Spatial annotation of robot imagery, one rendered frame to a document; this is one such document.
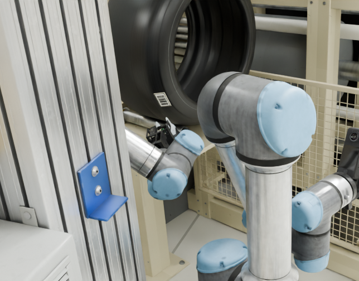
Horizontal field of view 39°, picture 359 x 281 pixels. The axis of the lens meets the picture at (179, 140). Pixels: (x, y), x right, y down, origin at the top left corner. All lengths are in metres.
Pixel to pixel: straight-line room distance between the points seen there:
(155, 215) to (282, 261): 1.46
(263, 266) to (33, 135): 0.52
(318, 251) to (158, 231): 1.42
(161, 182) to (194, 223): 1.79
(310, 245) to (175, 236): 1.77
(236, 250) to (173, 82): 0.72
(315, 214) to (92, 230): 0.46
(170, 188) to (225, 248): 0.18
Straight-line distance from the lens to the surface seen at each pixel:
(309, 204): 1.07
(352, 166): 1.19
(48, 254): 0.73
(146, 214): 2.37
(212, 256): 1.14
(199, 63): 2.18
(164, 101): 1.68
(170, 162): 1.17
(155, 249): 2.50
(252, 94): 0.85
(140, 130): 1.99
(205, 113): 0.92
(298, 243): 1.15
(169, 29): 1.64
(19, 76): 0.69
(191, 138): 1.28
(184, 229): 2.88
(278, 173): 0.90
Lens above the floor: 1.64
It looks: 25 degrees down
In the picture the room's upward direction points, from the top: 5 degrees counter-clockwise
